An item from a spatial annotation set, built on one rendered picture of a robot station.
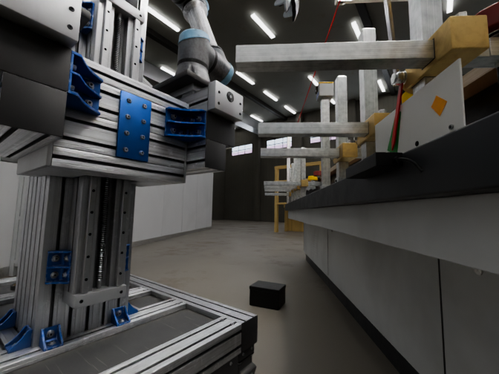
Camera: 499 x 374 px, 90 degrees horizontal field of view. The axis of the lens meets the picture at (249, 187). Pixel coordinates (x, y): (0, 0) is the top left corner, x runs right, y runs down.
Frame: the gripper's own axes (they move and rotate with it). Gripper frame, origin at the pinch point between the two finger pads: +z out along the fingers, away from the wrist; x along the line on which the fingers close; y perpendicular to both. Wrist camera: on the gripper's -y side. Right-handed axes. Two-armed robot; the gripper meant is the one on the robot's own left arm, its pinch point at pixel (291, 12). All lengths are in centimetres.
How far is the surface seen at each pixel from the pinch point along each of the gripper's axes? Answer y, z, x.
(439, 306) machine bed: -38, 97, -14
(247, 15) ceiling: 410, -540, -487
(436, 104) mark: -40, 56, 30
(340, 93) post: -11.9, 27.5, -16.2
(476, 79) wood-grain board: -47, 44, 8
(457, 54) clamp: -42, 50, 31
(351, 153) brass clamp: -17, 53, -11
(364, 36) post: -25.2, 23.6, 5.0
